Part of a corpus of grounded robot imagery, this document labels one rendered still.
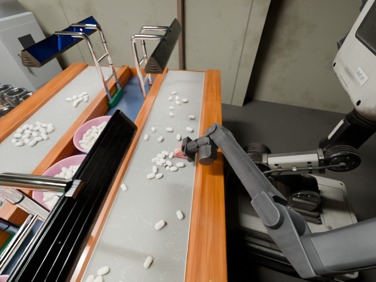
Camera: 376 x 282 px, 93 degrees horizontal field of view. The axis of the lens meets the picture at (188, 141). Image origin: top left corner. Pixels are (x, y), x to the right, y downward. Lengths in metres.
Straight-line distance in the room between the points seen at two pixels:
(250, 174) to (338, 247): 0.21
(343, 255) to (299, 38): 2.22
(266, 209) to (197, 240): 0.31
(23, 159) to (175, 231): 0.78
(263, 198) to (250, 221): 0.61
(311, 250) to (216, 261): 0.32
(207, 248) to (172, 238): 0.12
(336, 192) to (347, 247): 0.95
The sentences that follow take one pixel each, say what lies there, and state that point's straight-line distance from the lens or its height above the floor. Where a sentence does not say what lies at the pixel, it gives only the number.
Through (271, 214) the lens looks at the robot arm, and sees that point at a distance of 0.41.
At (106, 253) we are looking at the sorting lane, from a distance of 0.72.
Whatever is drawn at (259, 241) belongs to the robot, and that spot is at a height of 0.36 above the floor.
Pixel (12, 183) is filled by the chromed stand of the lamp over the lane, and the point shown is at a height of 1.12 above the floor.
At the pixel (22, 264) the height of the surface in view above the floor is 1.11.
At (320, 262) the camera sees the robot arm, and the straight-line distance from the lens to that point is 0.39.
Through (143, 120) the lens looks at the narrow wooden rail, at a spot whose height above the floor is 0.77.
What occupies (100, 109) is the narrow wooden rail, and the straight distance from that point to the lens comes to 1.26.
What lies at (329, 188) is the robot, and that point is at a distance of 1.32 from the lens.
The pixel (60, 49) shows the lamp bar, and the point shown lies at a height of 1.06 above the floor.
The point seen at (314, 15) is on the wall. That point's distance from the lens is 2.41.
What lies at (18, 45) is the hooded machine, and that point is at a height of 0.62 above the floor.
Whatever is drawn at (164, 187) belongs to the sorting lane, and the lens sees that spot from 0.75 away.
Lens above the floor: 1.40
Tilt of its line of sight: 46 degrees down
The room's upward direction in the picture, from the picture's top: straight up
